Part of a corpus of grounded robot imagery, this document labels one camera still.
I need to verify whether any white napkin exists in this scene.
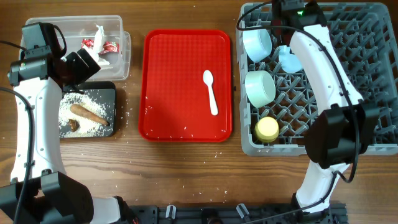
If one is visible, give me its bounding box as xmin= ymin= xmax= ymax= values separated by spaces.
xmin=81 ymin=25 xmax=110 ymax=66

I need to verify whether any black plastic tray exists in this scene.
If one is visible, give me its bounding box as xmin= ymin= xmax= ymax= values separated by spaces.
xmin=57 ymin=82 xmax=118 ymax=138

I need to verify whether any light blue bowl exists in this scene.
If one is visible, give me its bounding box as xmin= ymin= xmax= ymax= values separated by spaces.
xmin=243 ymin=26 xmax=272 ymax=63

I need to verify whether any red serving tray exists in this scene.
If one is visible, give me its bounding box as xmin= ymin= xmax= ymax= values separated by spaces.
xmin=138 ymin=29 xmax=233 ymax=142

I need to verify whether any white rice pile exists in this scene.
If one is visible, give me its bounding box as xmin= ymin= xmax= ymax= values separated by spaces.
xmin=58 ymin=90 xmax=115 ymax=139

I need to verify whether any brown carrot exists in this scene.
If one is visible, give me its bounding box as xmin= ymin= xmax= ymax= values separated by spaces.
xmin=70 ymin=104 xmax=109 ymax=126

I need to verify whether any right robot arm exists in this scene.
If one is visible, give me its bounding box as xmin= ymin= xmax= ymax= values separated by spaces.
xmin=271 ymin=1 xmax=379 ymax=218

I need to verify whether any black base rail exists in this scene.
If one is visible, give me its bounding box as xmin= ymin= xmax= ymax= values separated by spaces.
xmin=130 ymin=203 xmax=349 ymax=224

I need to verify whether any red snack wrapper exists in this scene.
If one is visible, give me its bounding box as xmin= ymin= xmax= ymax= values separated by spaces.
xmin=81 ymin=39 xmax=119 ymax=55

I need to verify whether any grey dishwasher rack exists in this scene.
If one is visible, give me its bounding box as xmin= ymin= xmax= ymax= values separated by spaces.
xmin=236 ymin=2 xmax=397 ymax=156

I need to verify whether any light blue plate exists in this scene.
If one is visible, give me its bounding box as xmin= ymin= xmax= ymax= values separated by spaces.
xmin=278 ymin=45 xmax=303 ymax=73

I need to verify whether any white plastic spoon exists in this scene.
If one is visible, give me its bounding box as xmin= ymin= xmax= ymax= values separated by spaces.
xmin=203 ymin=70 xmax=218 ymax=116

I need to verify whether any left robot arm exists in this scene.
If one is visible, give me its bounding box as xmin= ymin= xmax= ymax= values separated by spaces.
xmin=1 ymin=22 xmax=138 ymax=223

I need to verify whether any clear plastic bin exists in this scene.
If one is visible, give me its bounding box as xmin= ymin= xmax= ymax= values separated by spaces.
xmin=25 ymin=15 xmax=131 ymax=81

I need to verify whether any brown food scrap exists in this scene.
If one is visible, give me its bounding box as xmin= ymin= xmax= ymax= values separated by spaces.
xmin=68 ymin=119 xmax=80 ymax=133

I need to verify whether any yellow plastic cup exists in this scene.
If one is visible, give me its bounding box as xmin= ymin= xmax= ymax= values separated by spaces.
xmin=254 ymin=116 xmax=279 ymax=143

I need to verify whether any mint green bowl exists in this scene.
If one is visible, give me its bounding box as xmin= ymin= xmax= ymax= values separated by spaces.
xmin=244 ymin=70 xmax=276 ymax=108

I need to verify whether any left black cable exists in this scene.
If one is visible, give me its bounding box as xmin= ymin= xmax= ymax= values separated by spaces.
xmin=0 ymin=40 xmax=68 ymax=224

